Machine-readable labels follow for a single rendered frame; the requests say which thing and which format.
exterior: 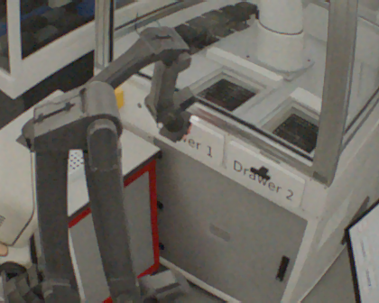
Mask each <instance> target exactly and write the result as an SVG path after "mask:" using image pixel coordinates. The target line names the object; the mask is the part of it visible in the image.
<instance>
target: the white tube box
mask: <svg viewBox="0 0 379 303"><path fill-rule="evenodd" d="M77 152H79V151H78V150H76V151H73V152H72V153H71V154H70V155H69V168H71V172H69V170H68V183H71V182H73V181H74V180H75V179H77V178H78V177H79V176H82V175H83V174H85V171H84V164H83V158H82V153H81V154H80V157H78V155H77ZM68 185H69V184H68Z"/></svg>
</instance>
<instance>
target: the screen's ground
mask: <svg viewBox="0 0 379 303"><path fill-rule="evenodd" d="M366 217H367V220H368V224H369V227H370V226H371V225H372V224H373V223H374V222H376V221H377V220H378V219H379V205H377V207H375V209H374V210H373V211H372V212H370V213H369V214H367V216H366ZM356 225H357V224H356ZM356 225H354V226H353V227H352V228H351V229H350V230H349V231H350V233H351V235H350V236H351V240H352V242H351V243H352V245H353V250H354V251H353V252H354V255H355V263H356V270H357V277H358V282H359V283H358V284H359V288H360V293H361V294H360V295H361V299H362V300H361V301H362V303H379V284H378V279H377V274H376V268H375V264H374V256H373V250H372V246H371V242H370V238H369V237H370V236H369V233H368V228H369V227H368V228H366V230H365V231H364V232H363V233H361V234H360V235H358V231H357V228H356ZM366 235H367V236H368V242H369V244H370V245H369V246H370V249H371V251H370V252H371V254H372V259H371V260H370V261H369V262H366V263H365V264H364V265H363V266H362V267H360V269H359V265H358V258H357V255H356V254H357V252H356V243H357V242H358V241H359V240H361V239H362V238H364V236H366ZM371 263H373V264H374V273H375V277H376V284H377V285H376V286H377V288H376V289H375V290H373V291H372V292H370V293H368V294H367V295H366V296H365V297H364V292H363V286H362V281H361V277H360V276H361V275H360V272H361V271H362V270H363V269H365V267H367V266H368V265H370V264H371Z"/></svg>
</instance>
